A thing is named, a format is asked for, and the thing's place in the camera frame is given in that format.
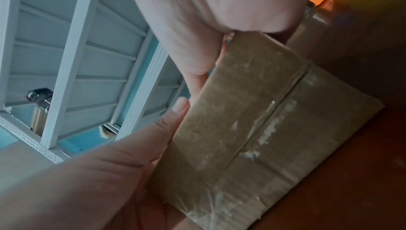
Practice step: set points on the person's left hand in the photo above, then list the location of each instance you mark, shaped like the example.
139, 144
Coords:
95, 189

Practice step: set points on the person's right hand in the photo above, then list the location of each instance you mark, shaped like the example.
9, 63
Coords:
215, 3

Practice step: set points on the brown taped cardboard box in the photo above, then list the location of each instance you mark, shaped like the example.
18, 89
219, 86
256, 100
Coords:
269, 123

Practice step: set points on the small black object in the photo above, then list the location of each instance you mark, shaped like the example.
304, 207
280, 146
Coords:
38, 95

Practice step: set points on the white metal shelf rack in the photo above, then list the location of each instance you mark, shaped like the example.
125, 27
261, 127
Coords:
79, 48

